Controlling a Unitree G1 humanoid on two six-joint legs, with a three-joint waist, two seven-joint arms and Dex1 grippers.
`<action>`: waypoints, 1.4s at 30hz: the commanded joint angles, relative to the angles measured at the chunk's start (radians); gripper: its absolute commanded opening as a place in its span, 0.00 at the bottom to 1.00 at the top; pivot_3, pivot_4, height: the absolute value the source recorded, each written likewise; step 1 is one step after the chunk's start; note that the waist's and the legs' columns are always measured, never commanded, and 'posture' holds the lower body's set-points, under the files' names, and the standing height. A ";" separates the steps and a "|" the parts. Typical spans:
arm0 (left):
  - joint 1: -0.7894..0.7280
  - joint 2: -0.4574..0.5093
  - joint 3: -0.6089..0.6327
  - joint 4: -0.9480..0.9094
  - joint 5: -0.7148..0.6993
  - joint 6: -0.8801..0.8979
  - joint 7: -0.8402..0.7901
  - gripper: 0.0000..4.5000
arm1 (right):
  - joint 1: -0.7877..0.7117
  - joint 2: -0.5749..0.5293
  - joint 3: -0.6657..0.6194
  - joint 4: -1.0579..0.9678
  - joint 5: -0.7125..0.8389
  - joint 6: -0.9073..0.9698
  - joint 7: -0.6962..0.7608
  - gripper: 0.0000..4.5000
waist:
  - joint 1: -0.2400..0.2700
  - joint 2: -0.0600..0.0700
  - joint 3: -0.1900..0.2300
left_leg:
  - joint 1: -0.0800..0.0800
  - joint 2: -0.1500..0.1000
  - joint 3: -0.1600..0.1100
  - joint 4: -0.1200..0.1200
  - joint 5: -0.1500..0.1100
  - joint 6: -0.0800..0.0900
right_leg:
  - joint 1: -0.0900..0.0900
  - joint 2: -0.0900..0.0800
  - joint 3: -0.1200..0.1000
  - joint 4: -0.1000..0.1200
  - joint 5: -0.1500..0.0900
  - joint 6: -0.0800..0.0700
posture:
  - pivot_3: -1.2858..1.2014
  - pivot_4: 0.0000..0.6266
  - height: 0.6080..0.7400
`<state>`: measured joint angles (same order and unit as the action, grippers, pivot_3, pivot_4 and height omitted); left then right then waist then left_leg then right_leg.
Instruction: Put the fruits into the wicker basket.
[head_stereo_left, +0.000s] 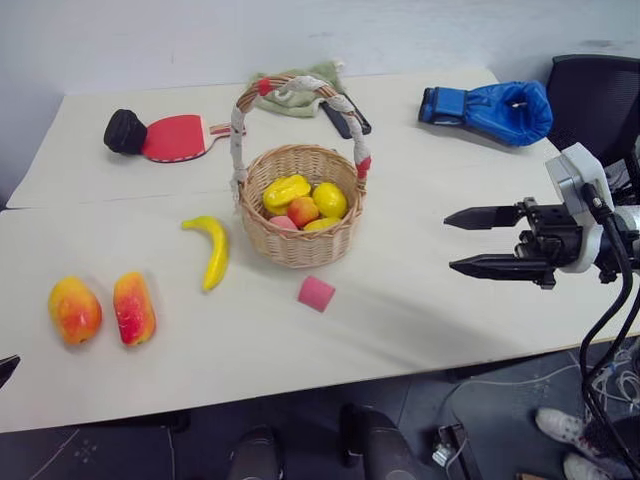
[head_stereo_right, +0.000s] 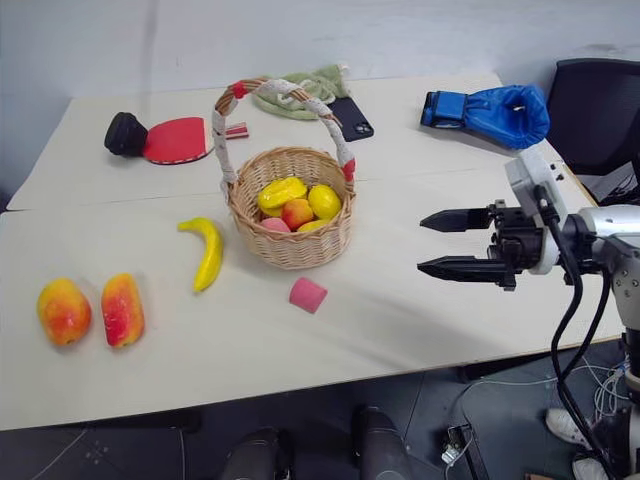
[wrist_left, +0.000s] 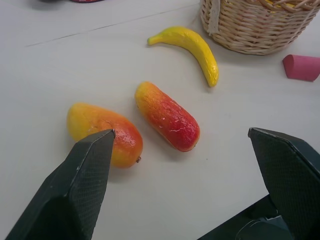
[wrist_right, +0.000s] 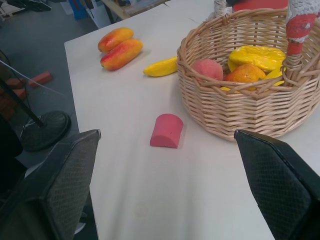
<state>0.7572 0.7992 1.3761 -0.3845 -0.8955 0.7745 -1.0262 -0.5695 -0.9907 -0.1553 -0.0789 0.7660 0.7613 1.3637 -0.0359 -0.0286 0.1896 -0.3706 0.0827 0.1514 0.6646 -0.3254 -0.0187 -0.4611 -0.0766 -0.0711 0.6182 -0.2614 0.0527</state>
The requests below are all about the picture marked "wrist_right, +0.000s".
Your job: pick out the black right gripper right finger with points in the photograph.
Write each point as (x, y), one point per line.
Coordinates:
(282, 185)

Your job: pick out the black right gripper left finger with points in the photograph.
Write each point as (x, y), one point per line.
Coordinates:
(60, 190)

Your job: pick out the wicker basket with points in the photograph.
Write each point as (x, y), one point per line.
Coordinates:
(252, 105)

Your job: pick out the orange fruit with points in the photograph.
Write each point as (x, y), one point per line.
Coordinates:
(246, 75)

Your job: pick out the black round stand base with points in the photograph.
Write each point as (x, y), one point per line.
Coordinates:
(47, 130)

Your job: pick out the black stand pole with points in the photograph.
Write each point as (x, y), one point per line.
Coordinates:
(20, 100)

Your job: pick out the red cylinder on floor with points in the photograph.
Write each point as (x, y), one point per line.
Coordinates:
(41, 78)

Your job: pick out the red brick block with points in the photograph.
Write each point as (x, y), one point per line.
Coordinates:
(13, 83)

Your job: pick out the pink half-cylinder foam block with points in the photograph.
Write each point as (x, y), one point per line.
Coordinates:
(167, 130)

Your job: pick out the yellow banana bunch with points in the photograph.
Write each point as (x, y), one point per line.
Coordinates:
(257, 58)

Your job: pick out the pink peach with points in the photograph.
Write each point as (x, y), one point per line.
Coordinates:
(208, 70)

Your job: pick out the red-orange mango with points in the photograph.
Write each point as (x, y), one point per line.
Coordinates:
(115, 38)
(121, 54)

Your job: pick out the red flat box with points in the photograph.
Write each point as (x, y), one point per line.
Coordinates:
(260, 4)

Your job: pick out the light wooden table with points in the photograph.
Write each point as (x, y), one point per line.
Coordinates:
(130, 7)

